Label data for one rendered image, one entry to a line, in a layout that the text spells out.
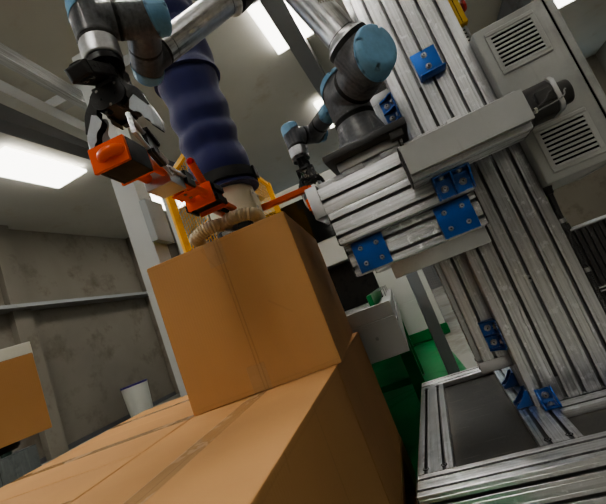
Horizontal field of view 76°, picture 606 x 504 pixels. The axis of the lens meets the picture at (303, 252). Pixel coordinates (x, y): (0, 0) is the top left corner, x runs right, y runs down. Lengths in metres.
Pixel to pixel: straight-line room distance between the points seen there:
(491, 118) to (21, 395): 2.07
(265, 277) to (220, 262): 0.13
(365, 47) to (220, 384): 0.88
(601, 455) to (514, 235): 0.54
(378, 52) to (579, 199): 10.94
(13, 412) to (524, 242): 2.08
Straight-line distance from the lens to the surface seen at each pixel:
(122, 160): 0.77
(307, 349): 0.96
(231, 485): 0.49
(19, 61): 3.76
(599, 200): 11.93
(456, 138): 0.92
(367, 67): 1.01
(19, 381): 2.19
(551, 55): 1.30
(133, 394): 8.31
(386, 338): 1.59
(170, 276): 1.07
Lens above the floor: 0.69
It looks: 8 degrees up
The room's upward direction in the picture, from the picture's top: 21 degrees counter-clockwise
